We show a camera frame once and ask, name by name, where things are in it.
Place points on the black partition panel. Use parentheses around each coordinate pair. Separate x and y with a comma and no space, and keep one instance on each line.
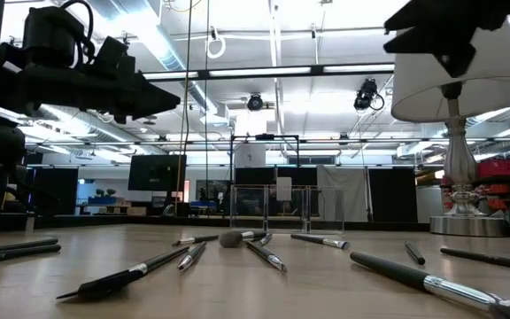
(56,190)
(392,195)

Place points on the black hanging monitor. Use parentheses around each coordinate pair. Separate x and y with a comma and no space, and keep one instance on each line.
(157,173)

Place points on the clear plastic bag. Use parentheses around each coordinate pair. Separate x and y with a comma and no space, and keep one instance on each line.
(326,208)

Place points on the black overhead camera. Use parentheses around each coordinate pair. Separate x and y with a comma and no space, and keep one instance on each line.
(255,103)

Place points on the black ceiling-mounted camera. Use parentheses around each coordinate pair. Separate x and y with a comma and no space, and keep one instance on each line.
(365,95)

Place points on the black fan makeup brush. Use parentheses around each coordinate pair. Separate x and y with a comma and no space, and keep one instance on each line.
(396,272)

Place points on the gray curtain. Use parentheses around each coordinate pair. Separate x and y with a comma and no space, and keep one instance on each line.
(343,195)

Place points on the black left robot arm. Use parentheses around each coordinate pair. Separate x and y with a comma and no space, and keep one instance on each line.
(51,35)

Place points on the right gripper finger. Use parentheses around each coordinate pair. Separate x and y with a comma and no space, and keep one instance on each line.
(427,13)
(445,46)

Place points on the white table lamp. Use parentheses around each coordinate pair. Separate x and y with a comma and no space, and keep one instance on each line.
(494,88)

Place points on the black background rig frame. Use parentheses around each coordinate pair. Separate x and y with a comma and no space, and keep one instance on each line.
(264,137)

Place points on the black powder brush silver ferrule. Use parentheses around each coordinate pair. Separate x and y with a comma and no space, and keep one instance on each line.
(233,239)

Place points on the silver ceiling duct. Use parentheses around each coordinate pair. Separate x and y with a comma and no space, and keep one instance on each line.
(171,57)

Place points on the overhead light bar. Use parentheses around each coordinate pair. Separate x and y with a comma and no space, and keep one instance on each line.
(259,71)

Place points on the white paper sign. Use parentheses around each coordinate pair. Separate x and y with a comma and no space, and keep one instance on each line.
(283,189)

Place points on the red storage bins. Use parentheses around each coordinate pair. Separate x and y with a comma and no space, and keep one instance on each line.
(503,168)

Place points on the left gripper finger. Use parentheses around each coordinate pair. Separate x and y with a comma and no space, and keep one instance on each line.
(153,99)

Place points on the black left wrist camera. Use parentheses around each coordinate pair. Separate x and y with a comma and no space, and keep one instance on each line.
(113,55)

